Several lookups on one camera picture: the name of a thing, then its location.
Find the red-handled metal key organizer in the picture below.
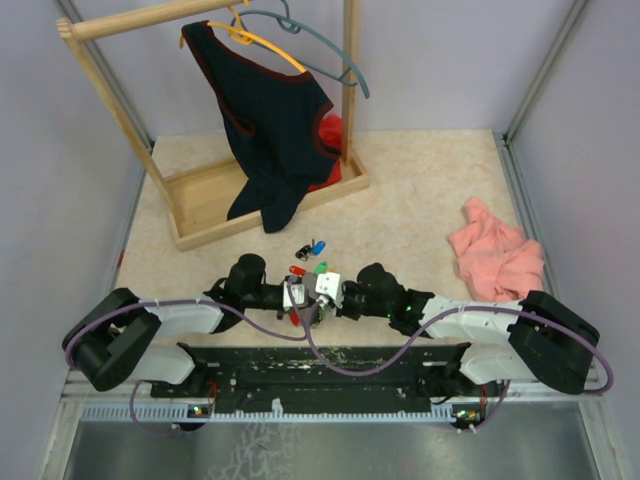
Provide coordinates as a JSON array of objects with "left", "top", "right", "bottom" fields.
[{"left": 283, "top": 273, "right": 320, "bottom": 327}]

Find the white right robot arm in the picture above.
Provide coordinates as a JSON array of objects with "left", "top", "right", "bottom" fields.
[{"left": 341, "top": 263, "right": 600, "bottom": 396}]

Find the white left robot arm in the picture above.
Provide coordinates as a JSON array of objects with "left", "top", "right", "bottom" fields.
[{"left": 62, "top": 254, "right": 292, "bottom": 397}]

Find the key with red tag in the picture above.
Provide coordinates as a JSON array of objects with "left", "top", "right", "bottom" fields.
[{"left": 289, "top": 266, "right": 306, "bottom": 276}]

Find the key with black tag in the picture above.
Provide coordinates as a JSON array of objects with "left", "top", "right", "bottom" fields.
[{"left": 295, "top": 245, "right": 312, "bottom": 261}]

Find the key with blue tag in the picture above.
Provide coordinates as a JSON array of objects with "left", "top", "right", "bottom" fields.
[{"left": 311, "top": 241, "right": 326, "bottom": 256}]

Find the wooden clothes rack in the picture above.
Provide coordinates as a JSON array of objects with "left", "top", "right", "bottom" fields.
[{"left": 55, "top": 0, "right": 371, "bottom": 253}]

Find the pink cloth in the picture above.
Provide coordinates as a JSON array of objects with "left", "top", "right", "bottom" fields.
[{"left": 447, "top": 197, "right": 544, "bottom": 303}]

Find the red cloth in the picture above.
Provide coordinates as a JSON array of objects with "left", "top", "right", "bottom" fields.
[{"left": 308, "top": 114, "right": 343, "bottom": 193}]

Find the dark navy vest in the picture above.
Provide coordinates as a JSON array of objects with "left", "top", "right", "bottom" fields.
[{"left": 181, "top": 21, "right": 340, "bottom": 233}]

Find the yellow plastic hanger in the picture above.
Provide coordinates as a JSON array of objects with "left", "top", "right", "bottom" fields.
[{"left": 207, "top": 4, "right": 306, "bottom": 75}]

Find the grey-blue plastic hanger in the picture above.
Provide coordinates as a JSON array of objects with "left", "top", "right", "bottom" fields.
[{"left": 230, "top": 1, "right": 371, "bottom": 99}]

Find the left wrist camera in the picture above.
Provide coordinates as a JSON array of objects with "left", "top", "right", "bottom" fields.
[{"left": 282, "top": 275, "right": 312, "bottom": 313}]

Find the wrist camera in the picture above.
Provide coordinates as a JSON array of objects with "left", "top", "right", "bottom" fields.
[
  {"left": 314, "top": 272, "right": 344, "bottom": 309},
  {"left": 282, "top": 275, "right": 312, "bottom": 313}
]

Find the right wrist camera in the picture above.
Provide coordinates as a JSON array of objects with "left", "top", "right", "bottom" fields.
[{"left": 314, "top": 272, "right": 344, "bottom": 309}]

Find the key with green tag on ring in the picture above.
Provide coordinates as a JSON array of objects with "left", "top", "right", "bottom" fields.
[{"left": 314, "top": 262, "right": 329, "bottom": 274}]

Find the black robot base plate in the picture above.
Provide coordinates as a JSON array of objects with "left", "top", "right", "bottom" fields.
[{"left": 151, "top": 345, "right": 502, "bottom": 414}]

